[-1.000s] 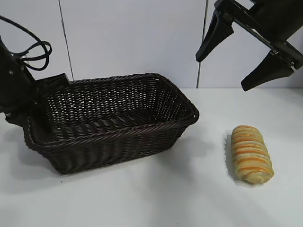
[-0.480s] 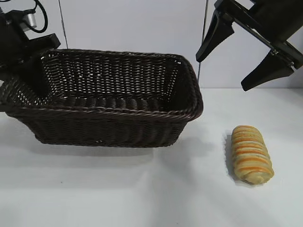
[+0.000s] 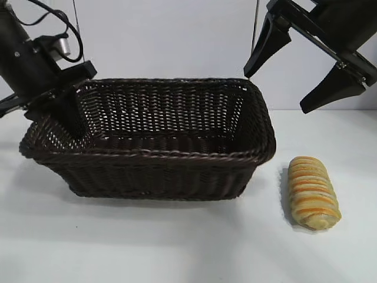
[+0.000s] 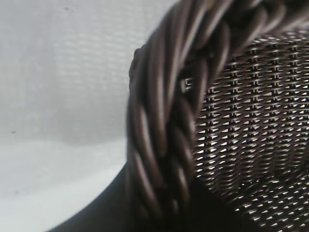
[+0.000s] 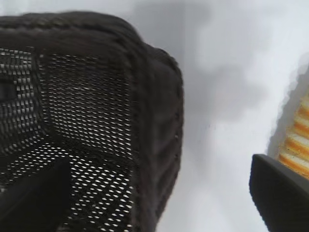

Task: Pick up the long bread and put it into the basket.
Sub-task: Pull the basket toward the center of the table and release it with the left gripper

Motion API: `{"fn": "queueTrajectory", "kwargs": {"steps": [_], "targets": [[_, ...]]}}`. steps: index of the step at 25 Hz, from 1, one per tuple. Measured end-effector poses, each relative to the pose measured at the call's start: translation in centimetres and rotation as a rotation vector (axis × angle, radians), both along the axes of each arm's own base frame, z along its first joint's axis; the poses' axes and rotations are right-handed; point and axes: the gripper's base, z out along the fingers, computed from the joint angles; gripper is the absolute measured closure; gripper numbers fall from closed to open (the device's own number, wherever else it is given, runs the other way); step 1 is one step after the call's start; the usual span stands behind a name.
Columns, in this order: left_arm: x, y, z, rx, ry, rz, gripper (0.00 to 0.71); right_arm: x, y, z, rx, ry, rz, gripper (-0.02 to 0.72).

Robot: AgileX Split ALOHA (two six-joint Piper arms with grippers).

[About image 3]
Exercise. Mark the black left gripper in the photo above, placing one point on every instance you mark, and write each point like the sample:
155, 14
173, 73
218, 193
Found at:
23, 73

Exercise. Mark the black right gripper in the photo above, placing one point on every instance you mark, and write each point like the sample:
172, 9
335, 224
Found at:
338, 23

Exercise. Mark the long striped bread roll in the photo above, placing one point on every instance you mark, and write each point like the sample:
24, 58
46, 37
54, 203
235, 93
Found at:
312, 194

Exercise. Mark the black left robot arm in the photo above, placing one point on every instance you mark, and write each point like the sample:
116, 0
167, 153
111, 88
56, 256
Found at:
11, 17

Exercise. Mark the dark brown wicker basket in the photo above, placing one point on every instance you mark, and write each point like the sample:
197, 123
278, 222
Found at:
147, 177

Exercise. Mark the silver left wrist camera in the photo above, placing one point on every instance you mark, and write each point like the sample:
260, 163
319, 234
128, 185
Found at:
63, 47

